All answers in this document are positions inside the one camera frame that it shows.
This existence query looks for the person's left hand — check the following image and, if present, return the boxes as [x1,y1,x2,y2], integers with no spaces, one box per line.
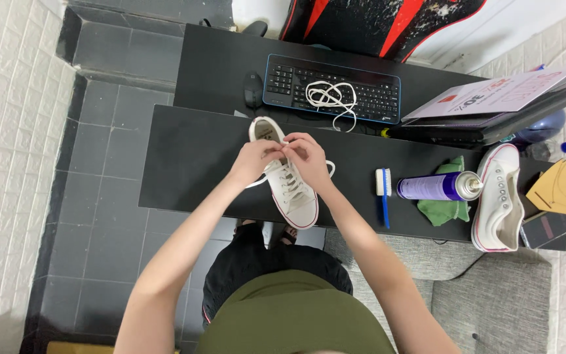
[229,139,287,186]

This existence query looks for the person's right hand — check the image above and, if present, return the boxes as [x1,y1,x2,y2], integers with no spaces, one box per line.
[281,132,334,193]

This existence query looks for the white shoelace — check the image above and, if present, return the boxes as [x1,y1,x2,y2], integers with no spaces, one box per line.
[305,81,358,133]
[244,140,336,197]

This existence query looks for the white laced canvas sneaker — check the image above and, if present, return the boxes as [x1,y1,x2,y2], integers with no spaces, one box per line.
[249,116,320,230]

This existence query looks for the black desk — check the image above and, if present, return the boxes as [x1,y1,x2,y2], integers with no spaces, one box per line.
[138,23,566,252]

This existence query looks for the loose white shoelace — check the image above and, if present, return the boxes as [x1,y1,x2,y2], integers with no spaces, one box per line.
[305,81,358,133]

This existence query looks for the black computer mouse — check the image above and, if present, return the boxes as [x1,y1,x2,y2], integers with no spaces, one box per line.
[243,71,264,110]

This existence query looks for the black keyboard with blue edge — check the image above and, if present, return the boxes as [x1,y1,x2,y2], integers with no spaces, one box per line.
[262,53,402,125]

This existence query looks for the person's sandaled feet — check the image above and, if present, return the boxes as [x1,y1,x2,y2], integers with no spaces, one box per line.
[235,218,299,246]

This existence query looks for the blue and white brush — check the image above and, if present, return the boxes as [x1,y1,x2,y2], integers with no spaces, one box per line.
[375,168,393,230]

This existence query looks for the person's black shorts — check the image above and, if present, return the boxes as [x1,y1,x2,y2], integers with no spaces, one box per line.
[201,222,354,327]

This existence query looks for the black and red gaming chair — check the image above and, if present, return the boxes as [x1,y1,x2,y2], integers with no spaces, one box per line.
[278,0,488,64]

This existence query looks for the purple spray can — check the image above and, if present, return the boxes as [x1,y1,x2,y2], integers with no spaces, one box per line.
[396,170,484,202]

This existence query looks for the green cloth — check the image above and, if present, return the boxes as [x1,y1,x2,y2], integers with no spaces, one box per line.
[417,155,471,227]

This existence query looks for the person's olive green shirt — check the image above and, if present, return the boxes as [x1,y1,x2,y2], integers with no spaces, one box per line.
[196,269,398,354]

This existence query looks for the black laptop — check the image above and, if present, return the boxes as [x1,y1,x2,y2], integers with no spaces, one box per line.
[390,64,566,146]

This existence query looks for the white printed leaflet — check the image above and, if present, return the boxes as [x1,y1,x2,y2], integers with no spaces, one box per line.
[402,63,566,121]

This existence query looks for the white unlaced canvas sneaker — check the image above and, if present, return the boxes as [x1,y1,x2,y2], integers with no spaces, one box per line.
[471,143,525,253]

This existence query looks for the grey floor mat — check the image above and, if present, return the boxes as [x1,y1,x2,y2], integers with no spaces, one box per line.
[323,228,554,354]

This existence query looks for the blue round object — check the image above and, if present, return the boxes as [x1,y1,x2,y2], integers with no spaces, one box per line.
[515,109,566,144]

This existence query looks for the clear bottle with blue cap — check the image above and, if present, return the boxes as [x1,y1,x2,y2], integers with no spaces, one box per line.
[523,140,566,162]

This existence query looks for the dark small box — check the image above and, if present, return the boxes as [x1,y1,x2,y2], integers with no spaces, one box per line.
[519,210,566,250]

